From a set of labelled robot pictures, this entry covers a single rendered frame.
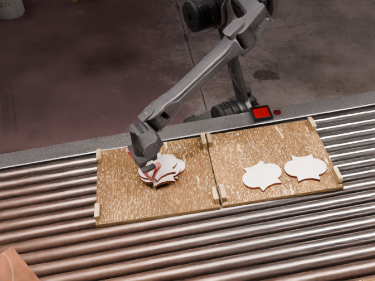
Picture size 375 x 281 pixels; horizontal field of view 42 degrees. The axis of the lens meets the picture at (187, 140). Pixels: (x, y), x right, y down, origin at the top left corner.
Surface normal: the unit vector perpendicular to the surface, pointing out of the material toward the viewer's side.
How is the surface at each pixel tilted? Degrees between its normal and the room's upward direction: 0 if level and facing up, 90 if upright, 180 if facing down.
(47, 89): 0
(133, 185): 0
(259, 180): 0
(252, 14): 28
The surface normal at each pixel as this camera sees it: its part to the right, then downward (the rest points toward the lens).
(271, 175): -0.08, -0.73
